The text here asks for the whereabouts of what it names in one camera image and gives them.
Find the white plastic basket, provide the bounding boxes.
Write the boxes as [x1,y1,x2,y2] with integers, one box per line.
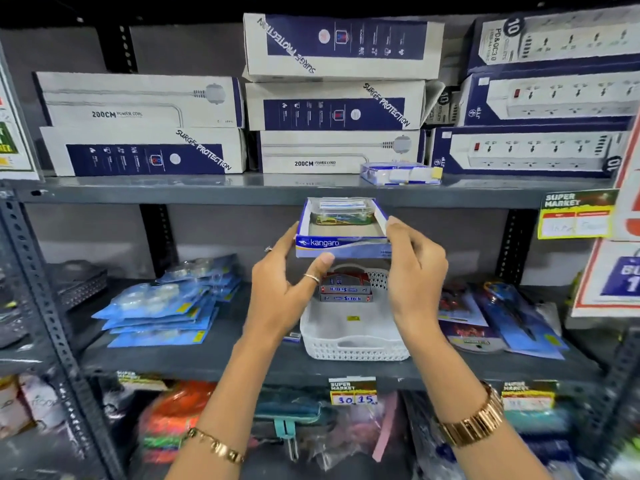
[299,264,412,362]

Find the stack of blue tape packets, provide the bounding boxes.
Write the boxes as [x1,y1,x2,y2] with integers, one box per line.
[91,254,242,349]

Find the teal pencil pouch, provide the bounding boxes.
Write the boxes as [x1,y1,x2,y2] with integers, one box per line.
[252,389,328,443]

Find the red white promotion sign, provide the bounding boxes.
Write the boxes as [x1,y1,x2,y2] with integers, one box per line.
[571,107,640,319]

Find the person's right hand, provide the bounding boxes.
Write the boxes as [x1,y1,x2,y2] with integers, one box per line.
[386,216,450,336]

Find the blue white eraser packet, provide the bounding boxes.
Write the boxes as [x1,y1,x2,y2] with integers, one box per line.
[359,162,444,187]

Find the gold chain bracelet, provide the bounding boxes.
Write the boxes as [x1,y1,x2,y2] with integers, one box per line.
[179,427,247,466]

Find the white power cord box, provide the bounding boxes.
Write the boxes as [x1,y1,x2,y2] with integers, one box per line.
[33,71,246,130]
[242,13,446,83]
[256,128,429,175]
[244,79,447,132]
[39,126,249,177]

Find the navy power strip box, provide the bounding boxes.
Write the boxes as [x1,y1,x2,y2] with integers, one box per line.
[429,125,632,178]
[456,70,640,128]
[466,4,640,76]

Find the person's left forearm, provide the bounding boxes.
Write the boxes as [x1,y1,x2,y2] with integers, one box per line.
[165,326,296,480]

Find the blue scissors packet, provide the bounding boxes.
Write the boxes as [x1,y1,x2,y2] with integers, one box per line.
[474,281,570,361]

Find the blue cardboard box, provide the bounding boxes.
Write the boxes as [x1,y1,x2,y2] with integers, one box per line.
[294,197,392,259]

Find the dark mesh tray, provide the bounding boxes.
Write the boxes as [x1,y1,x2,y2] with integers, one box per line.
[49,259,109,311]

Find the person's right forearm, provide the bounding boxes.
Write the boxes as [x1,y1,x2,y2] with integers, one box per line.
[400,322,553,480]

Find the dark cutter packet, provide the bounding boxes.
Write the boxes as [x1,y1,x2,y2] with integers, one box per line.
[439,319,507,354]

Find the red scissors packet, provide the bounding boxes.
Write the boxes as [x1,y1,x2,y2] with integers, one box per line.
[438,282,489,328]

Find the orange bagged item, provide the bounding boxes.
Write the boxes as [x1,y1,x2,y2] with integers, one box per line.
[138,381,217,464]

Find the white bagged packets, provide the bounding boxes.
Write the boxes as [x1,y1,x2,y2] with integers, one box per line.
[0,374,67,441]

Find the pile of small staple boxes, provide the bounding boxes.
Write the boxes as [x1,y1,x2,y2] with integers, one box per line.
[318,267,374,304]

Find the pink bagged item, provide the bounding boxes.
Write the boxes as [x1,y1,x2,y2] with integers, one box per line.
[371,392,402,464]

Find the green yellow poster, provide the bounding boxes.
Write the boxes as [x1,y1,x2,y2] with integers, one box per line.
[0,57,42,182]

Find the person's left hand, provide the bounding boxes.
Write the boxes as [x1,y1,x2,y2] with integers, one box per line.
[247,223,336,336]

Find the yellow green price label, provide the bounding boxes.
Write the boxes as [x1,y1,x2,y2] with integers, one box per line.
[116,370,169,392]
[537,189,620,241]
[501,380,558,412]
[328,377,378,407]

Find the grey metal shelving rack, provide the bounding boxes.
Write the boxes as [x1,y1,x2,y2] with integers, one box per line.
[0,0,640,480]

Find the small white navy box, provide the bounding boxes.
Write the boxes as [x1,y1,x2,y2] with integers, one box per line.
[424,87,464,127]

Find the gold wrist watch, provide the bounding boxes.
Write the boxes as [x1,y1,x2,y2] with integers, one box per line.
[436,382,506,449]

